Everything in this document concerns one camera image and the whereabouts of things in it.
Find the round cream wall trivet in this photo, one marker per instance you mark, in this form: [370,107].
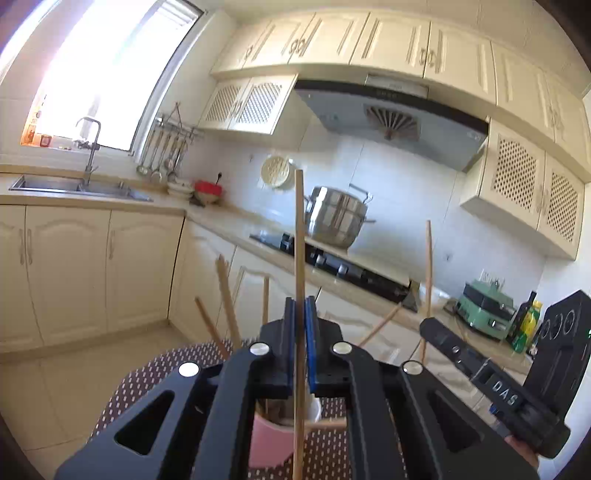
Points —
[274,170]

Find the stainless steel stock pot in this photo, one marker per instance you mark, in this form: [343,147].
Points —
[334,217]

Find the wooden chopstick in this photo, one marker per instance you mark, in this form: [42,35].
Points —
[299,230]
[381,325]
[266,300]
[330,423]
[228,304]
[428,267]
[210,325]

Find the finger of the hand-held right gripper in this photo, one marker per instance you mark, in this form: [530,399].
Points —
[450,344]

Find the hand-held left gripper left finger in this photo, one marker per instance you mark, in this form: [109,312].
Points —
[290,344]

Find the kitchen window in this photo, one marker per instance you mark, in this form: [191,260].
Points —
[106,69]

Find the steel kitchen faucet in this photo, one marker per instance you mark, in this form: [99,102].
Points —
[94,152]

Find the green countertop appliance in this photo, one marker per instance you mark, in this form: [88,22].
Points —
[485,309]

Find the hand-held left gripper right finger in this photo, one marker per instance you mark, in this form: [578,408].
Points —
[311,344]

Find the pink cup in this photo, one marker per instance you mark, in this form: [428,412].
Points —
[272,443]

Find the yellow green bottle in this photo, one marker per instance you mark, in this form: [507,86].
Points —
[532,325]

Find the person's right hand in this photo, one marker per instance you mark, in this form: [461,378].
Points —
[521,450]

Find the cream lower kitchen cabinets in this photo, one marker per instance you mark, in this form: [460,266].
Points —
[69,267]

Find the steel kitchen sink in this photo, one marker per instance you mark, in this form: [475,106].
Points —
[46,183]

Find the brown polka dot tablecloth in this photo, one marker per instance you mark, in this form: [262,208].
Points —
[138,383]

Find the red bowl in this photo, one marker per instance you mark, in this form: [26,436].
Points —
[208,187]

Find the hanging steel kitchen utensils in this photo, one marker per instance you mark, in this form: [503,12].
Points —
[161,147]

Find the black gas stove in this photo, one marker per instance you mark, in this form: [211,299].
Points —
[351,272]

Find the grey range hood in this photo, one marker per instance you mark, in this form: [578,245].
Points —
[351,110]

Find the stack of white dishes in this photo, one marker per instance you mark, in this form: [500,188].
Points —
[180,190]

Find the cream upper wall cabinets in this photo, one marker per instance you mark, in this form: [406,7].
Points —
[401,46]

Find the dark glass bottle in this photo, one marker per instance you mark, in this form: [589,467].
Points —
[524,307]

